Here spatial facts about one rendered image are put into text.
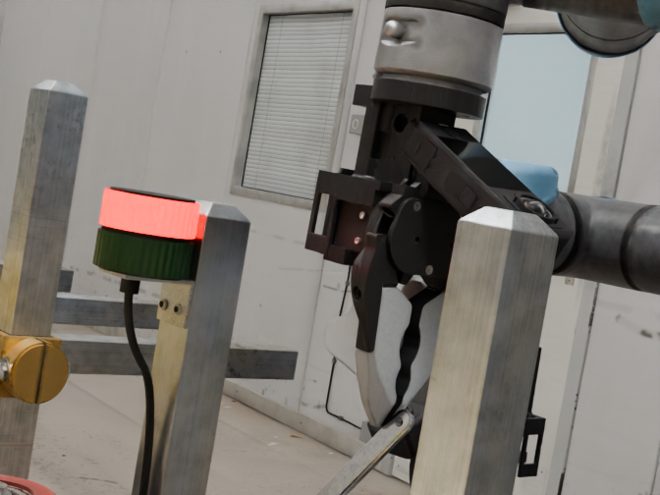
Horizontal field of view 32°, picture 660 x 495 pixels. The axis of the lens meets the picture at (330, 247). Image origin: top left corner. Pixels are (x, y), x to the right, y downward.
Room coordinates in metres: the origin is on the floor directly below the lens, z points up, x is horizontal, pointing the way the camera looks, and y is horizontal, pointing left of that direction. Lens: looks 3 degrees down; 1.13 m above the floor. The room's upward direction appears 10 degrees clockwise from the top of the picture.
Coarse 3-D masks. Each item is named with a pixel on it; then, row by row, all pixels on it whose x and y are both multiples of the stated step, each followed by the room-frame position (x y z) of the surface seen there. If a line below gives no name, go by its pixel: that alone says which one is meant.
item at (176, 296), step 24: (144, 192) 0.70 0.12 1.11; (168, 240) 0.69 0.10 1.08; (120, 288) 0.71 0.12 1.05; (168, 288) 0.74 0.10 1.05; (192, 288) 0.72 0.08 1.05; (168, 312) 0.73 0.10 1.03; (144, 360) 0.72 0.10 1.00; (144, 384) 0.72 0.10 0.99; (144, 456) 0.73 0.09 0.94; (144, 480) 0.73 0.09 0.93
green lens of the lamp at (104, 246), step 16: (96, 240) 0.70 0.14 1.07; (112, 240) 0.69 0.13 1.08; (128, 240) 0.69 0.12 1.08; (144, 240) 0.69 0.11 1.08; (96, 256) 0.70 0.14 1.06; (112, 256) 0.69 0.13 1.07; (128, 256) 0.68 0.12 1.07; (144, 256) 0.69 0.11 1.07; (160, 256) 0.69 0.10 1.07; (176, 256) 0.70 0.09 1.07; (128, 272) 0.68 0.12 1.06; (144, 272) 0.69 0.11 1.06; (160, 272) 0.69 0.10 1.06; (176, 272) 0.70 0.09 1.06
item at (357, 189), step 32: (384, 96) 0.70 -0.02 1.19; (416, 96) 0.69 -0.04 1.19; (448, 96) 0.69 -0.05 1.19; (480, 96) 0.70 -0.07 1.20; (384, 128) 0.73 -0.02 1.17; (384, 160) 0.72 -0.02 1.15; (320, 192) 0.74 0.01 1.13; (352, 192) 0.71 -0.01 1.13; (384, 192) 0.70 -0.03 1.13; (416, 192) 0.69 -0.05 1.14; (352, 224) 0.72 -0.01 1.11; (384, 224) 0.69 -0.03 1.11; (416, 224) 0.69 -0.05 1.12; (448, 224) 0.71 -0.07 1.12; (352, 256) 0.71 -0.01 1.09; (416, 256) 0.69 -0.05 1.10; (448, 256) 0.71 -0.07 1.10
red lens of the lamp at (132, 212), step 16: (112, 192) 0.69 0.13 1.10; (112, 208) 0.69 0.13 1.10; (128, 208) 0.69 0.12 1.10; (144, 208) 0.68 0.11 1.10; (160, 208) 0.69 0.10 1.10; (176, 208) 0.69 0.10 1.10; (192, 208) 0.70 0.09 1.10; (112, 224) 0.69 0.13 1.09; (128, 224) 0.69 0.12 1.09; (144, 224) 0.68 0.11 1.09; (160, 224) 0.69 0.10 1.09; (176, 224) 0.69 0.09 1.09; (192, 224) 0.71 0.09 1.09
